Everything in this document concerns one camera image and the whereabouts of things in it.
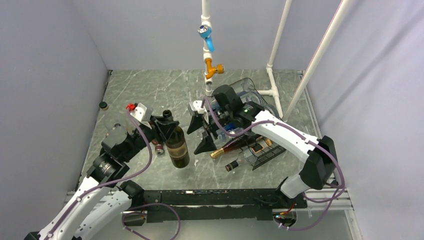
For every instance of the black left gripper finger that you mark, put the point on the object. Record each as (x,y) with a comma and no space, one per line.
(168,125)
(156,127)

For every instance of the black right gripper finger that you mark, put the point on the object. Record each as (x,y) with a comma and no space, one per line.
(206,145)
(197,122)

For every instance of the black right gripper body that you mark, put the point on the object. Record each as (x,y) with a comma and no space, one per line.
(228,111)

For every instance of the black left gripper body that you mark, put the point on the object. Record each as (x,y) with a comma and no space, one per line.
(139,142)

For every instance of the dark green wine bottle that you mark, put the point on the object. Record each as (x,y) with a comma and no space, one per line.
(177,148)

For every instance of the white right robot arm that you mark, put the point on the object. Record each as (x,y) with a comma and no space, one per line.
(317,155)

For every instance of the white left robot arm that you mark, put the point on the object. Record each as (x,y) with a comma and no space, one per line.
(105,191)

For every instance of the clear bottle top middle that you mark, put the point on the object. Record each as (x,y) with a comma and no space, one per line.
(255,97)

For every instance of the round clear flask bottle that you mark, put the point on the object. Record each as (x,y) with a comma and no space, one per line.
(113,119)

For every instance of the clear blue bottle upper left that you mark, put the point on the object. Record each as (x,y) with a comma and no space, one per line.
(243,86)

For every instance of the brown gold-capped wine bottle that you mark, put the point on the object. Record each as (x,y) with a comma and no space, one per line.
(234,144)

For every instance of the clear flat black-capped bottle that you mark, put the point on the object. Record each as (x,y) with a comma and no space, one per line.
(248,157)

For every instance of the orange pipe valve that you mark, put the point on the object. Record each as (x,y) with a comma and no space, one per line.
(212,70)

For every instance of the white diagonal pole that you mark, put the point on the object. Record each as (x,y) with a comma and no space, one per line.
(329,34)

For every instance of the black wire wine rack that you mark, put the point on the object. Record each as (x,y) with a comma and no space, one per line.
(271,149)

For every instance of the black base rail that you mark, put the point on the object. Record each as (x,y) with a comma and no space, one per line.
(214,204)

